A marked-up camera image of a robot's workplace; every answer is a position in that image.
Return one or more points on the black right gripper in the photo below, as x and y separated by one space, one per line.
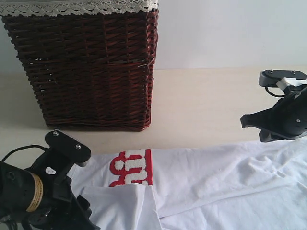
287 120

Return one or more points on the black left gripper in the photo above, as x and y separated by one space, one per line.
52 204

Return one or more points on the white t-shirt with red lettering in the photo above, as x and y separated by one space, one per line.
243 186

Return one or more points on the dark red wicker basket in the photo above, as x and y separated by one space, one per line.
89 71

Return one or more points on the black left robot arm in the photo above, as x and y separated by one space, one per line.
13 193

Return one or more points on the white lace cloth trim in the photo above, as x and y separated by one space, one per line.
76 7

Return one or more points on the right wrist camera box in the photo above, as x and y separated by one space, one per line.
282 78

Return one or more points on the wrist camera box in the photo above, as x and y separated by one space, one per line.
69 147
282 78

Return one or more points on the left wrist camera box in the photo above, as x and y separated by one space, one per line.
69 147

